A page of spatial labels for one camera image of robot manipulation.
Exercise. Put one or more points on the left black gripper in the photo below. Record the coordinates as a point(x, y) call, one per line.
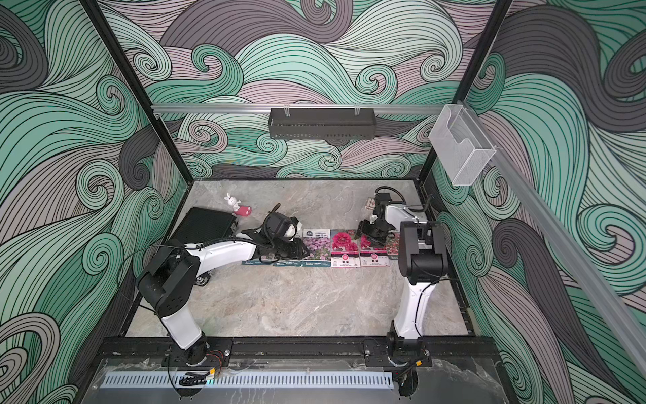
point(299, 252)

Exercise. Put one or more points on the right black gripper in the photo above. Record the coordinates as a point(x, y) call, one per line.
point(363, 229)

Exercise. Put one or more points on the purple flower seed packet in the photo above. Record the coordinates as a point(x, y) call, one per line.
point(258, 262)
point(318, 243)
point(289, 263)

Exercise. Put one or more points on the purple flower seed packet front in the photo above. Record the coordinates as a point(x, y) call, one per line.
point(258, 262)

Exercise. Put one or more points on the pink flower packet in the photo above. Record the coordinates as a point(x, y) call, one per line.
point(371, 255)

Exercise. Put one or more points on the pink carnation seed packet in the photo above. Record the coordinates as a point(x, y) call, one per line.
point(344, 250)

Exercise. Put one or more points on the purple flower seed packet back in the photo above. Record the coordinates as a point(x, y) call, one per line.
point(318, 243)

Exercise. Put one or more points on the red flower green seed packet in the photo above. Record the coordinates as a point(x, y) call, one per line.
point(392, 245)

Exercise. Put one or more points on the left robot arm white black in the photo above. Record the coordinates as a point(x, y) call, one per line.
point(167, 282)

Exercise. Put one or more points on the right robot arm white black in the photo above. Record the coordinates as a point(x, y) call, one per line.
point(422, 260)

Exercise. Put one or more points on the small red white card box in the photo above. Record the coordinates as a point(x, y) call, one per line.
point(370, 204)

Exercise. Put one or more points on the pink small case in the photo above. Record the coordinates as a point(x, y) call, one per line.
point(244, 211)

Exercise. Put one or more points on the white rabbit figurine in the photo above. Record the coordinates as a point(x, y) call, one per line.
point(233, 202)

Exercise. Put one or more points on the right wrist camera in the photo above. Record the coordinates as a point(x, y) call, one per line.
point(379, 211)

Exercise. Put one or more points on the clear plastic wall holder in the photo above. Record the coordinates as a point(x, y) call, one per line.
point(461, 143)

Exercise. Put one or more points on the black wall tray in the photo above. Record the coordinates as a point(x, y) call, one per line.
point(322, 124)

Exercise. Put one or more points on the aluminium rail right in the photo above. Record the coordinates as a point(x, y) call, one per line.
point(514, 161)

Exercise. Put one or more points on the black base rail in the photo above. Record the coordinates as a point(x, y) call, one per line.
point(383, 351)

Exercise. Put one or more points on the white slotted cable duct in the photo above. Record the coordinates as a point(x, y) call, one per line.
point(252, 380)

